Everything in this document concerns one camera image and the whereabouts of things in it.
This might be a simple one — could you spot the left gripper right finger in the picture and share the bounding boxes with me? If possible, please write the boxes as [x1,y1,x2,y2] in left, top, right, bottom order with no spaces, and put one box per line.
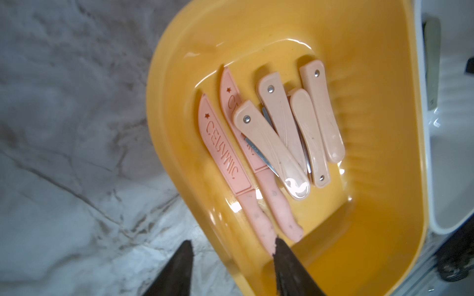
[273,237,325,296]

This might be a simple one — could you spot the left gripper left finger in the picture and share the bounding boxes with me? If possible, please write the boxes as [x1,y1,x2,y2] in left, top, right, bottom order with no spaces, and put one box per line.
[143,240,194,296]

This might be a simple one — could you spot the yellow plastic bin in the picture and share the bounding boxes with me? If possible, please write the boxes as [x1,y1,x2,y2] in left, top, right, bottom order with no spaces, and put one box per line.
[146,1,427,296]

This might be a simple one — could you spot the pink folding knife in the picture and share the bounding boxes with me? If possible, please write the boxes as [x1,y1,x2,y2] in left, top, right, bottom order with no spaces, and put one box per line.
[288,88,331,188]
[299,60,346,164]
[233,101,311,200]
[257,72,308,174]

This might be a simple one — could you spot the long pink sheathed knife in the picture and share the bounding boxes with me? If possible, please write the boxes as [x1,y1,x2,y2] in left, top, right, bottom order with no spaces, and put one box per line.
[197,94,277,256]

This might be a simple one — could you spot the white plastic bin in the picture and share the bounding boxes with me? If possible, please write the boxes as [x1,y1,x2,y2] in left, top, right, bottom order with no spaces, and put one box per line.
[413,1,474,235]

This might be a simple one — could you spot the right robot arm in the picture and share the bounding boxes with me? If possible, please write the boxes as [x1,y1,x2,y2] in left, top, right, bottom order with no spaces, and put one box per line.
[435,216,474,282]

